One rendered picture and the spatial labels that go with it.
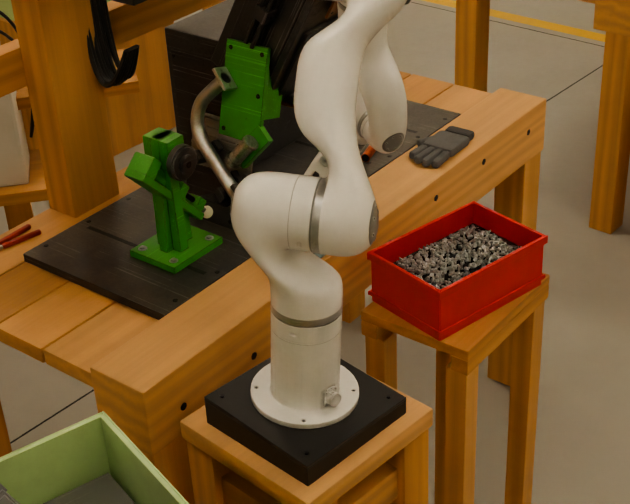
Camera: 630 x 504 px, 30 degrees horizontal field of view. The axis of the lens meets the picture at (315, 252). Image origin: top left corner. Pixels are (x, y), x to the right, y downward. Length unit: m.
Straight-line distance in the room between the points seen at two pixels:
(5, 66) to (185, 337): 0.75
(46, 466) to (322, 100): 0.74
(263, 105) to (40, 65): 0.48
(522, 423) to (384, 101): 0.94
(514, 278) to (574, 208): 2.05
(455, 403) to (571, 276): 1.70
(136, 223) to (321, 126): 0.89
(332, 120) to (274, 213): 0.17
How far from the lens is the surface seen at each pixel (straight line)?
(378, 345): 2.45
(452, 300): 2.31
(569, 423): 3.42
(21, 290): 2.48
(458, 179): 2.80
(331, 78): 1.81
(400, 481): 2.14
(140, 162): 2.34
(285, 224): 1.79
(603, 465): 3.30
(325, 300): 1.87
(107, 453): 2.00
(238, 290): 2.33
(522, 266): 2.44
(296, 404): 1.99
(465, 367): 2.33
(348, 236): 1.78
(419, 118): 3.01
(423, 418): 2.07
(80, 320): 2.34
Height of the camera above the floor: 2.16
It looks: 31 degrees down
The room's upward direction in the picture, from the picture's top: 3 degrees counter-clockwise
